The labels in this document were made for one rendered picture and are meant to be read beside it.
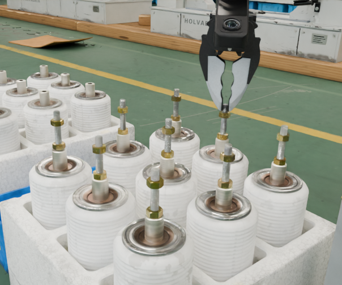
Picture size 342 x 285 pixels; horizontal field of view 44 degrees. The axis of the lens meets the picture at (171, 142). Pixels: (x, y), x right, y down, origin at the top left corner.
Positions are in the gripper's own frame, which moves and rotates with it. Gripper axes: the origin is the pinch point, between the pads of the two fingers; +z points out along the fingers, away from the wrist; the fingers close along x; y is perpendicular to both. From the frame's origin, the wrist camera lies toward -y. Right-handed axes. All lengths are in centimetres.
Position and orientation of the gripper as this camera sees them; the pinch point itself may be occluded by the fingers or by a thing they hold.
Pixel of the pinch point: (225, 104)
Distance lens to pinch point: 69.7
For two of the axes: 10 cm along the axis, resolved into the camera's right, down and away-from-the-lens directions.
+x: -9.8, -0.9, 1.5
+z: -0.3, 9.3, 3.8
